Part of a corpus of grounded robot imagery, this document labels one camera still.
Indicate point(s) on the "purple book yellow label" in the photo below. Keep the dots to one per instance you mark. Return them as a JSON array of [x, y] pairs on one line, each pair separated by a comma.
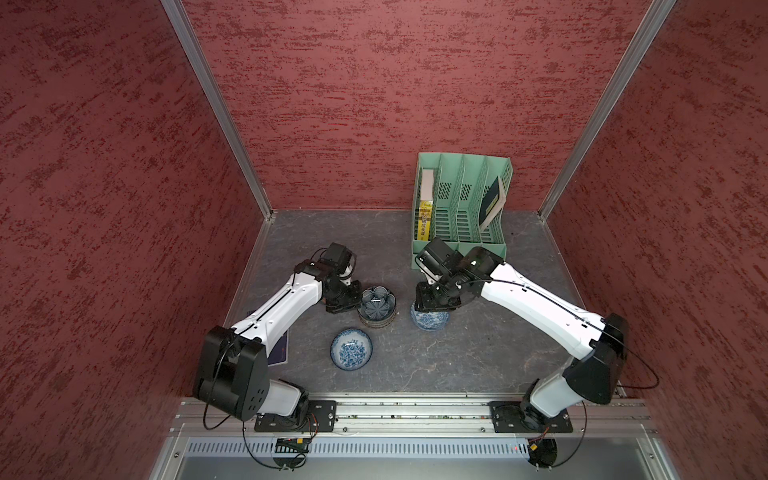
[[279, 353]]

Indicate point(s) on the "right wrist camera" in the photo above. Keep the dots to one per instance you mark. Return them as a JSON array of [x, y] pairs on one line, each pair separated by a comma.
[[437, 259]]

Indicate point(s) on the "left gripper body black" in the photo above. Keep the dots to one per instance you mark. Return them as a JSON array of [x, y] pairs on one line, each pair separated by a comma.
[[344, 296]]

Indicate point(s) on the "right corner aluminium post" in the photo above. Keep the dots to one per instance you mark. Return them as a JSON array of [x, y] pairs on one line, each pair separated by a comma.
[[646, 32]]

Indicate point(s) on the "yellow white book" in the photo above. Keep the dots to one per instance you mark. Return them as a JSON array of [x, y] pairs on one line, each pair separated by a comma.
[[425, 204]]

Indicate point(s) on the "pink striped bowl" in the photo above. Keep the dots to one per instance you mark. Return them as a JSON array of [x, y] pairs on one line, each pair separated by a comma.
[[378, 323]]

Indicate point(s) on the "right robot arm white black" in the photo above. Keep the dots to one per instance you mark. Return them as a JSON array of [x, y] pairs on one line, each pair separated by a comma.
[[596, 344]]

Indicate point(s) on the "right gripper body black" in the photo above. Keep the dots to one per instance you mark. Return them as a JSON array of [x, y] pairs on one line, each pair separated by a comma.
[[437, 297]]

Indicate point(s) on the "dark green book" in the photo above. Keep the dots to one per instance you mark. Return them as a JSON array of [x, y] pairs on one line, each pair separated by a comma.
[[492, 203]]

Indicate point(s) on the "aluminium rail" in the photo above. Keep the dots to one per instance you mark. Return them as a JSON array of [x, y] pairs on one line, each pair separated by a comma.
[[468, 415]]

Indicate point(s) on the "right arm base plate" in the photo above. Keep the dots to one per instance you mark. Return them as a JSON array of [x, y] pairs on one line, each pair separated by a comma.
[[520, 418]]

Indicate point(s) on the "blue floral bowl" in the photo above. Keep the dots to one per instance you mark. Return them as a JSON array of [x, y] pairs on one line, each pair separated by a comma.
[[351, 349]]

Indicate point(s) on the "green plastic file organizer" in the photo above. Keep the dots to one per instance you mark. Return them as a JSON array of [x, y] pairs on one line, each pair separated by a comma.
[[460, 185]]

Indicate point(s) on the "blue damask bowl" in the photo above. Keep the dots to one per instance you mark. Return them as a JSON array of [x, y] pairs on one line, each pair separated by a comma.
[[429, 321]]

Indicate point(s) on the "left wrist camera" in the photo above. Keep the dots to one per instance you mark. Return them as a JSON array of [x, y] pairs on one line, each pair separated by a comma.
[[336, 258]]

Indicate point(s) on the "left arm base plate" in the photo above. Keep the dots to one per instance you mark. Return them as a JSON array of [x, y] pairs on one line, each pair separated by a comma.
[[310, 416]]

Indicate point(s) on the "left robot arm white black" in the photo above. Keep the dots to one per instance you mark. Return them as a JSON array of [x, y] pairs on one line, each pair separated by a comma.
[[233, 371]]

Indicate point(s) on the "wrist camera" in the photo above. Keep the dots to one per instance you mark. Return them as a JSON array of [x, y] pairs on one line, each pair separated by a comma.
[[437, 259], [336, 258]]

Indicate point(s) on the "corner aluminium post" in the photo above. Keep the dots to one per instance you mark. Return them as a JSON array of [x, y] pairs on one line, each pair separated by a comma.
[[646, 32], [184, 31]]

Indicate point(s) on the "left corner aluminium post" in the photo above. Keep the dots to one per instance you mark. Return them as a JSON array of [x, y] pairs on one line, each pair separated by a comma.
[[184, 31]]

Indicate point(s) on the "dark petal pattern bowl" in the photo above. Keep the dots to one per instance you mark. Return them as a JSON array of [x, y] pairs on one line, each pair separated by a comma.
[[378, 304]]

